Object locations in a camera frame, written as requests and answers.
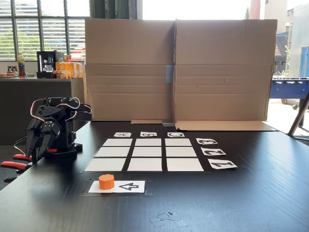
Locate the round orange token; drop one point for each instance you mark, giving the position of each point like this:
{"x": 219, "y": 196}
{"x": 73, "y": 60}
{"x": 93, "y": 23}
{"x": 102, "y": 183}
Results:
{"x": 106, "y": 182}

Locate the white nine-square grid sheet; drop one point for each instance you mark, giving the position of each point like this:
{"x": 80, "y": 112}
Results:
{"x": 144, "y": 154}

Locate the red black table clamp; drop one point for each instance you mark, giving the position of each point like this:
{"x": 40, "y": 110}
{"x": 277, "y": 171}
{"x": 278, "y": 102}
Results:
{"x": 14, "y": 165}
{"x": 23, "y": 157}

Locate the dark counter cabinet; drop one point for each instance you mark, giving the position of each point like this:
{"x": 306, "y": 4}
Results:
{"x": 31, "y": 108}

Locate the orange drink carton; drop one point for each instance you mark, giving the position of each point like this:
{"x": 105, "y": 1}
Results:
{"x": 63, "y": 70}
{"x": 77, "y": 69}

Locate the black glass-front appliance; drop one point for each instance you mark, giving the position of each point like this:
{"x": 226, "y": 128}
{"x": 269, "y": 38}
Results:
{"x": 47, "y": 65}

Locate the plate with small bottles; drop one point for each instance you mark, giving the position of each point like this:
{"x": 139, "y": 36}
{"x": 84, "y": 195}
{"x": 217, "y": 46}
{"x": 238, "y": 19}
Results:
{"x": 9, "y": 73}

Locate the yellow label drink bottle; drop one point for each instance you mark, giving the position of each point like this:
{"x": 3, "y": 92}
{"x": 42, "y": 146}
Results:
{"x": 21, "y": 65}

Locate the paper label letter A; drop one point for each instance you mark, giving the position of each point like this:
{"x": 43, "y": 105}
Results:
{"x": 122, "y": 134}

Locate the brown cardboard screen panel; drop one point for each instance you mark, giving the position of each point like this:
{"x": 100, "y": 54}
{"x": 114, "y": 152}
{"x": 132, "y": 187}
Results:
{"x": 128, "y": 72}
{"x": 224, "y": 72}

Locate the white arrow paper sheet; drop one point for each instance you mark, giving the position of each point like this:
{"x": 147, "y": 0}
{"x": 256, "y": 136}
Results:
{"x": 130, "y": 186}

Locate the paper label letter B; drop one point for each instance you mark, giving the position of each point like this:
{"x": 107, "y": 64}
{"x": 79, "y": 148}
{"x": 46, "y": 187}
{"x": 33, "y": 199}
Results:
{"x": 148, "y": 134}

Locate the window with blinds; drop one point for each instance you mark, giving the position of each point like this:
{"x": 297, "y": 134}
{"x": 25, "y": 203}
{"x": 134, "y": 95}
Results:
{"x": 29, "y": 29}

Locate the paper label letter C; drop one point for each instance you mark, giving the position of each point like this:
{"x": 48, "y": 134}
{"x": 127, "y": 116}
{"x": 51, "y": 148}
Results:
{"x": 176, "y": 134}

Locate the crumpled clear tape scraps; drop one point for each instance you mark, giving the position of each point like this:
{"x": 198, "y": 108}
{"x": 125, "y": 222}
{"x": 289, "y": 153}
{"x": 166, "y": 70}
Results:
{"x": 166, "y": 217}

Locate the paper label number 3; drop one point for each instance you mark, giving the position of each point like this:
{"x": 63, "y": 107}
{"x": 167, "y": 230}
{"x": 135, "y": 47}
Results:
{"x": 206, "y": 141}

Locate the paper label number 2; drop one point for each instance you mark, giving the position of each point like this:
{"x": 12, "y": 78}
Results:
{"x": 213, "y": 152}

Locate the paper label number 1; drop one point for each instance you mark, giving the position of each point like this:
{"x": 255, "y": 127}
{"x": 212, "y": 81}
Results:
{"x": 222, "y": 164}

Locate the blue foosball table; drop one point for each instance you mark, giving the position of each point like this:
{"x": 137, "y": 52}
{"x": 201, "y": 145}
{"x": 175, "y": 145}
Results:
{"x": 289, "y": 89}

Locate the slanted grey metal leg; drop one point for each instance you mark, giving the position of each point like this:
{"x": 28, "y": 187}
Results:
{"x": 298, "y": 116}

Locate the grey duct tape strip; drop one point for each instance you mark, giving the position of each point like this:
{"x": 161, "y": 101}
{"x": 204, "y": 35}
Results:
{"x": 168, "y": 124}
{"x": 169, "y": 73}

